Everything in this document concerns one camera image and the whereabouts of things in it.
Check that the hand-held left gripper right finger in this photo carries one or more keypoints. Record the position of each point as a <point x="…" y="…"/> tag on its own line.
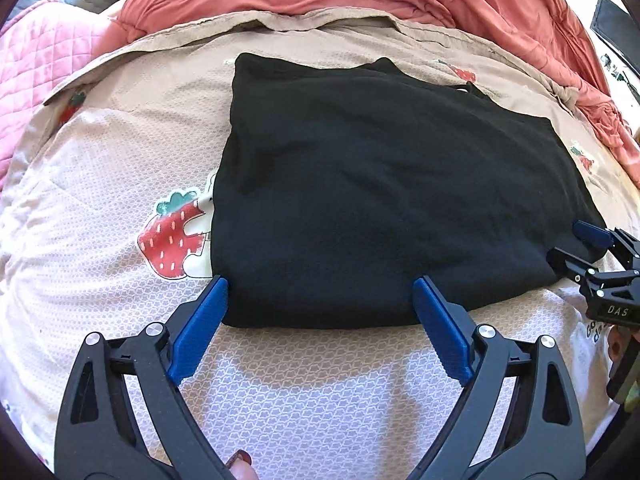
<point x="442" y="330"/>

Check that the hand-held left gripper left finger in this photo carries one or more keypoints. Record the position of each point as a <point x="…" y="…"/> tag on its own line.
<point x="200" y="330"/>

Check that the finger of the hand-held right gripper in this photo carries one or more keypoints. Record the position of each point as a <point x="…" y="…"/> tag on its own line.
<point x="567" y="262"/>
<point x="590" y="234"/>

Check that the black long-sleeve sweater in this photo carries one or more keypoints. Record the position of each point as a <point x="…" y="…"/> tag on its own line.
<point x="380" y="200"/>

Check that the person's right hand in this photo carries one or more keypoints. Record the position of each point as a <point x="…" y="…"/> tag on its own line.
<point x="620" y="345"/>

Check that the person's left hand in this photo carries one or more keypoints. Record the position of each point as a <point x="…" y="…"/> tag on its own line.
<point x="242" y="466"/>

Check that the beige strawberry print blanket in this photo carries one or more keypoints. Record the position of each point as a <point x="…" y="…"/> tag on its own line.
<point x="125" y="150"/>

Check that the black flat panel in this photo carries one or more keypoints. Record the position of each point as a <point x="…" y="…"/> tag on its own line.
<point x="615" y="22"/>

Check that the pink quilted blanket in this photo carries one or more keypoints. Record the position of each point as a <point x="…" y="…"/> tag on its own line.
<point x="45" y="55"/>

